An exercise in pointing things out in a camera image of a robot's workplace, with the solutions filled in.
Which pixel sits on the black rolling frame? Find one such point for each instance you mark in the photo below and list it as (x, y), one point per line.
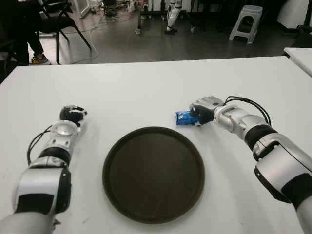
(139, 19)

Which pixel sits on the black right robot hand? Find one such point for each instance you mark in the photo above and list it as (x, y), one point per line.
(207, 109)

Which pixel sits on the round dark brown tray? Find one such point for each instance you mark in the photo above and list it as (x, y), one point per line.
(153, 175)

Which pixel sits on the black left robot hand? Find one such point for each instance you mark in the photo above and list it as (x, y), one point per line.
(72, 114)

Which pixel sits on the grey plastic stool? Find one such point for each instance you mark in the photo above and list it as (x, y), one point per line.
(249, 11)

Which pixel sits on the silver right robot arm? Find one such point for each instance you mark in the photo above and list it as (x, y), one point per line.
(280, 161)

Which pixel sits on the person in dark clothes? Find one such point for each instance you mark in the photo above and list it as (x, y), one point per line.
(19, 29)

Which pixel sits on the blue Oreo cookie pack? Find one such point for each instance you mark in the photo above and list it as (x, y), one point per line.
(185, 118)

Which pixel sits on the white framed board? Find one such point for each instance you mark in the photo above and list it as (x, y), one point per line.
(84, 8)

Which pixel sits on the black office chair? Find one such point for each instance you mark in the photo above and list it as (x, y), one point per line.
(303, 35)

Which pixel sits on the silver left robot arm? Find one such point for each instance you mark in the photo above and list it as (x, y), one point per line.
(41, 182)

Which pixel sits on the white side table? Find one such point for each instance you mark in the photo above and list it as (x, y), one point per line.
(302, 58)

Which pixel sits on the white humanoid robot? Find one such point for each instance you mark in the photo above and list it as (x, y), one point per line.
(172, 14)

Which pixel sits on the black metal chair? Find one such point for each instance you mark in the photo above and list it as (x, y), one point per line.
(61, 23)

